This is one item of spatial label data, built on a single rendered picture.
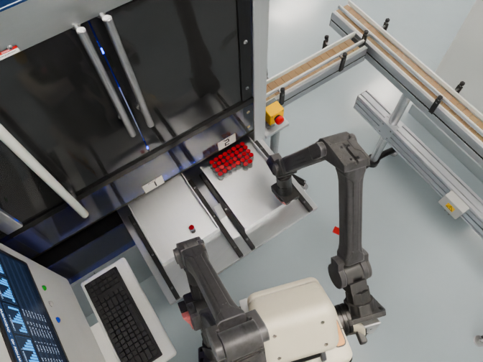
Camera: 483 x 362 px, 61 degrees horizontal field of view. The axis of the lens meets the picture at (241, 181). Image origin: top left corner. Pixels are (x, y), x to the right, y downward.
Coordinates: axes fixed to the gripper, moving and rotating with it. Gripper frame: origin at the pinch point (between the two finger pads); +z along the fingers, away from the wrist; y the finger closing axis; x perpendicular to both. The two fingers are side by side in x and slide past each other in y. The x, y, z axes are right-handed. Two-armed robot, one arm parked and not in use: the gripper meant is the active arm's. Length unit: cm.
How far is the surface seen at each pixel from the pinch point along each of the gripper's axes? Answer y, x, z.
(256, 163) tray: 23.5, -2.1, -0.5
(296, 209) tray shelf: -2.9, -3.0, 4.5
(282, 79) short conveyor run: 50, -36, -10
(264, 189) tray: 11.6, 2.4, 1.6
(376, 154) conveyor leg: 27, -86, 65
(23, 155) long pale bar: 13, 66, -71
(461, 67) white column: 26, -144, 29
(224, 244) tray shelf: 1.4, 29.5, 3.7
